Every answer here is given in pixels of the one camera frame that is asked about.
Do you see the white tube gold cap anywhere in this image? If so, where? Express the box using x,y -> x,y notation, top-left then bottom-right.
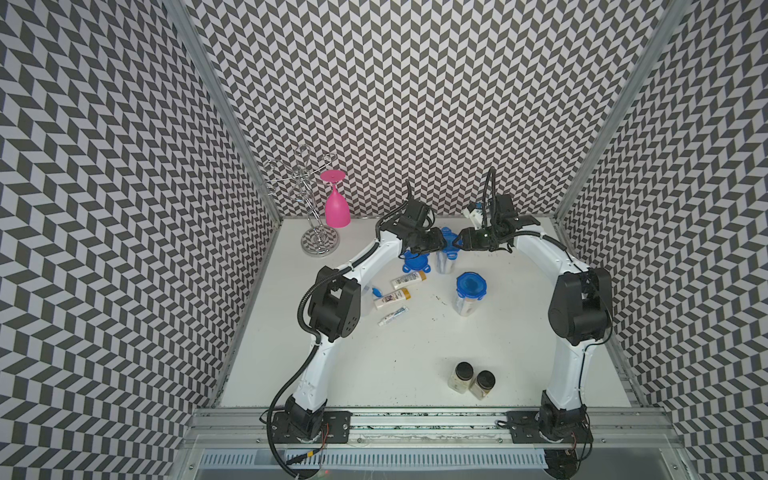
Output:
391,271 -> 427,290
374,288 -> 411,309

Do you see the blue lid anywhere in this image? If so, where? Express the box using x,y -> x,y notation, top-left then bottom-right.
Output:
402,250 -> 431,274
441,227 -> 460,261
456,272 -> 488,300

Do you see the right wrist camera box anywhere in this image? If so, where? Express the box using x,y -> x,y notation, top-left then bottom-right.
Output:
463,202 -> 484,229

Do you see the black cap jar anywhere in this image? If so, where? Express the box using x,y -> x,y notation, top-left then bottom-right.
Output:
447,361 -> 474,394
469,370 -> 496,401

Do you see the black cap jar right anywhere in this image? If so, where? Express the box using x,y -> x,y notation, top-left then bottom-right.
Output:
469,370 -> 496,401

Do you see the aluminium right corner post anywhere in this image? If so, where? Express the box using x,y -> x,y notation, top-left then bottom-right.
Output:
553,1 -> 692,224

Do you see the pink plastic wine glass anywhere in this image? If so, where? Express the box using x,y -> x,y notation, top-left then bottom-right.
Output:
320,169 -> 351,229

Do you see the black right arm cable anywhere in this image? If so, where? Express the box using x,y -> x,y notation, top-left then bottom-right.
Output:
482,166 -> 613,409

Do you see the aluminium corner post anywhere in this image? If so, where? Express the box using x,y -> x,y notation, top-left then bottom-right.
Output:
553,1 -> 692,224
163,0 -> 282,224

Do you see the white tube gold cap back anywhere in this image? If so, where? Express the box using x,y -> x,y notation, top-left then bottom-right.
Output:
391,271 -> 427,290

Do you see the small toothpaste tube front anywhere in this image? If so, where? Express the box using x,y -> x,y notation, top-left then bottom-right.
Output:
378,307 -> 409,326

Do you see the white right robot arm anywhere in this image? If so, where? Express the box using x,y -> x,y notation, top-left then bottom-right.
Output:
452,194 -> 613,443

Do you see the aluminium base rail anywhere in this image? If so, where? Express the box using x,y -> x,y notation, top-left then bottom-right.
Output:
169,407 -> 697,479

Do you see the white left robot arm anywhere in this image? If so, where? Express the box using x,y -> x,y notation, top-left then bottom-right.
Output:
270,199 -> 446,439

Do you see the aluminium left corner post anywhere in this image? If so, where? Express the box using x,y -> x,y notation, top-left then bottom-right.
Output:
163,0 -> 282,224

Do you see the black cap jar left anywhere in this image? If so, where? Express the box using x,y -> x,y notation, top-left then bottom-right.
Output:
447,361 -> 474,394

